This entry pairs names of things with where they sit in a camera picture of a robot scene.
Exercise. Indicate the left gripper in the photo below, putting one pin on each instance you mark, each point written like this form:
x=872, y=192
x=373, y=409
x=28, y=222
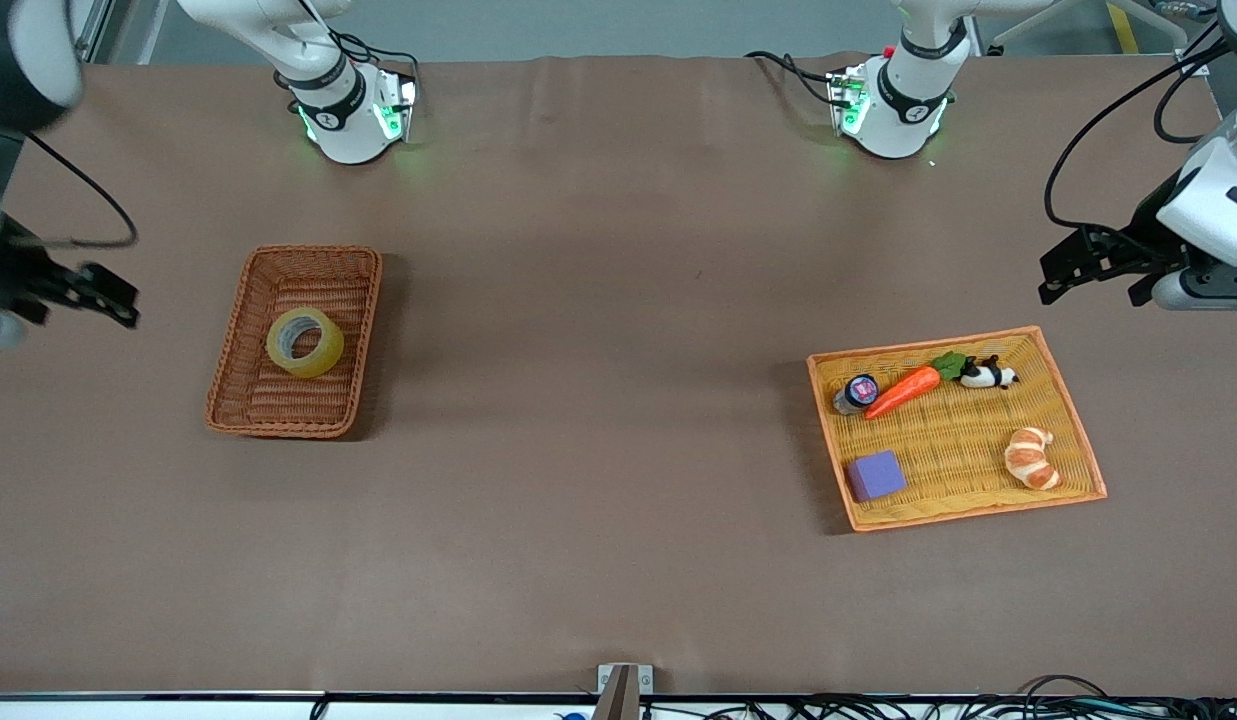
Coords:
x=1146, y=238

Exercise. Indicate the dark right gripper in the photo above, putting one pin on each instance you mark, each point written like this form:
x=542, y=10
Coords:
x=13, y=272

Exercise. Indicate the yellow clear tape roll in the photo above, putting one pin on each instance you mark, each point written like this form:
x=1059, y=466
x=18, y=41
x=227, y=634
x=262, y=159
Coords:
x=308, y=368

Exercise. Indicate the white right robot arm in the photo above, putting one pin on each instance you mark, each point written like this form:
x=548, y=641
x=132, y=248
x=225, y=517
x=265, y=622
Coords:
x=338, y=130

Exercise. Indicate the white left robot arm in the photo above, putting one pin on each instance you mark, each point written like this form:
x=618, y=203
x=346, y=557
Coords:
x=903, y=90

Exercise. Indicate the brown wicker basket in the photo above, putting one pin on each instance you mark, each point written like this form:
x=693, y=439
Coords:
x=258, y=400

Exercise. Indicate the orange wicker basket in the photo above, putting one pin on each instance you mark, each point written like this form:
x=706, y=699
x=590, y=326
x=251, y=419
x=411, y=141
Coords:
x=958, y=450

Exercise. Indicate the black white panda toy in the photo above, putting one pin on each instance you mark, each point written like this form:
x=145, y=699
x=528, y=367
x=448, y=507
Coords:
x=983, y=375

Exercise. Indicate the toy croissant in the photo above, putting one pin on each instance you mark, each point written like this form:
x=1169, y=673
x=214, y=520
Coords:
x=1030, y=462

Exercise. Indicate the orange toy carrot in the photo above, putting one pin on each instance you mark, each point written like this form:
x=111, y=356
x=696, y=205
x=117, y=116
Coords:
x=903, y=388

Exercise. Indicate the small can with blue lid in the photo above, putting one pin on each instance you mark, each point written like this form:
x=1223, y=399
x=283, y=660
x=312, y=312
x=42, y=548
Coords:
x=858, y=390

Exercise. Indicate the purple block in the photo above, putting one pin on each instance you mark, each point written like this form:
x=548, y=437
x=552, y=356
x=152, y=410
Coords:
x=876, y=476

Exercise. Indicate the left base connector plate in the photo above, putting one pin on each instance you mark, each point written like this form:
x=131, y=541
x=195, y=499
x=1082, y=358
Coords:
x=843, y=95

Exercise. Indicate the base connector plate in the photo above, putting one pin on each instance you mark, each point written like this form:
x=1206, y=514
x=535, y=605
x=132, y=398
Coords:
x=403, y=100
x=843, y=95

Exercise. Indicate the right base connector plate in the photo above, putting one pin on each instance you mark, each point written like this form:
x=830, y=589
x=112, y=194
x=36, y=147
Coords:
x=403, y=100

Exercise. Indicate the brown table cover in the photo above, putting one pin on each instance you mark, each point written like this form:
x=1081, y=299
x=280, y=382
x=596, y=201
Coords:
x=598, y=300

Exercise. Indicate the grey brown pole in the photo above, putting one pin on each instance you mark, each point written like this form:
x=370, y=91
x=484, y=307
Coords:
x=618, y=700

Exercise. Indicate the aluminium frame profile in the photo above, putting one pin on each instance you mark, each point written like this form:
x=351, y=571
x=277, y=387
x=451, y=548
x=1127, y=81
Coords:
x=1193, y=62
x=96, y=30

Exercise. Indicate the white table edge rail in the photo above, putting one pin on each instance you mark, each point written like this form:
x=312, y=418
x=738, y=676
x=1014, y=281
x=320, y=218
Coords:
x=178, y=708

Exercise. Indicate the metal table edge bracket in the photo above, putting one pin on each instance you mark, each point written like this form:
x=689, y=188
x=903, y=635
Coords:
x=646, y=680

